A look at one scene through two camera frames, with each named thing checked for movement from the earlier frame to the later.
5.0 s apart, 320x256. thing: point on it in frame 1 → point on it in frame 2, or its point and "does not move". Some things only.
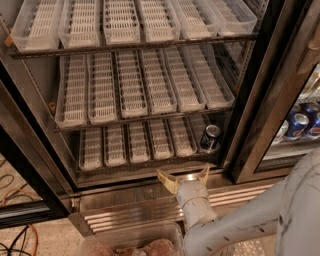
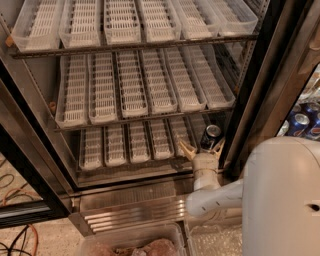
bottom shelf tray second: (115, 151) does not move
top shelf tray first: (37, 26) does not move
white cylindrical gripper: (189, 191) → (205, 161)
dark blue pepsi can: (210, 137) does not move
